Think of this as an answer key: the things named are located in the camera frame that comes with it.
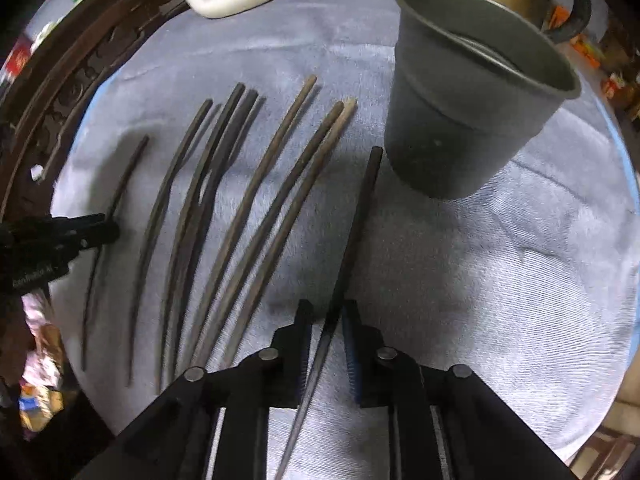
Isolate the dark grey utensil holder cup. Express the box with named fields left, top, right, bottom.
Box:
left=384, top=0, right=580, bottom=200

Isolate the dark wooden chopstick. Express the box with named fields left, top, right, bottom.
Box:
left=274, top=145, right=383, bottom=479

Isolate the grey table cloth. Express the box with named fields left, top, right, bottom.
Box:
left=51, top=0, right=639, bottom=460

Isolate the dark carved wooden chair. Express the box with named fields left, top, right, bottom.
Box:
left=1, top=0, right=186, bottom=220

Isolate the thin dark chopstick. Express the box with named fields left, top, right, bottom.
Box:
left=80, top=134, right=150, bottom=370

